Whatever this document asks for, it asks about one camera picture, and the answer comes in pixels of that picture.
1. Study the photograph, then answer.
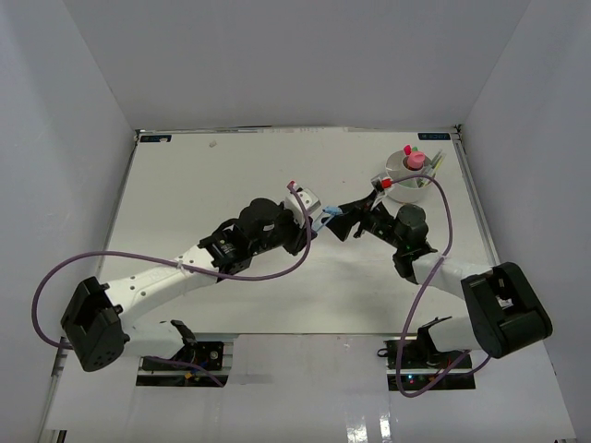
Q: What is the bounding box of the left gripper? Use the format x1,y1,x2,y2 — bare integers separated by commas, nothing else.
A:
250,202,318,257

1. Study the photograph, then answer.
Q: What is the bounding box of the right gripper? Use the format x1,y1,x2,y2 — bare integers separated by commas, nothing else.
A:
321,190,405,251

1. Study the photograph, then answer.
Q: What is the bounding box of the blue highlighter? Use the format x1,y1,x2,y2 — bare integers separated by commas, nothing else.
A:
311,206,343,233

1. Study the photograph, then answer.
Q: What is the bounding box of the pink-lidded small jar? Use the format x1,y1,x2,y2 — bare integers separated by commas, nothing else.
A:
404,150,426,171

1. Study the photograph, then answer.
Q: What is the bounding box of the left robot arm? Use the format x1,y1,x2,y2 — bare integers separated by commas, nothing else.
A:
61,189,320,372

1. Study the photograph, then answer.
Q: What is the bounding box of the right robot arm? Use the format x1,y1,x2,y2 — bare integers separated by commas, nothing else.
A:
327,198,553,368

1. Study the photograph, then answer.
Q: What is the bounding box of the white round divided container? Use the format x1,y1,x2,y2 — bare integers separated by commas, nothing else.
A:
385,150,431,203

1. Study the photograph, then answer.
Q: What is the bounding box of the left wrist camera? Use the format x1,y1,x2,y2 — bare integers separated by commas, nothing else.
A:
283,181,321,227

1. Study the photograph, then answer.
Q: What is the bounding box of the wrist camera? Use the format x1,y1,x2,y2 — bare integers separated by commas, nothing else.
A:
370,174,393,206
283,181,321,227

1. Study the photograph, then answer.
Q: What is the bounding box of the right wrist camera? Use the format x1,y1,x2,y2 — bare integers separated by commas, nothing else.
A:
370,174,393,206

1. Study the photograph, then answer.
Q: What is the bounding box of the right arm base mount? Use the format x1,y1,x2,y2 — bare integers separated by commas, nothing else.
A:
377,317,476,392

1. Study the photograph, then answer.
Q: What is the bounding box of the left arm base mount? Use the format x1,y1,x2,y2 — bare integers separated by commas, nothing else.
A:
136,320,232,388

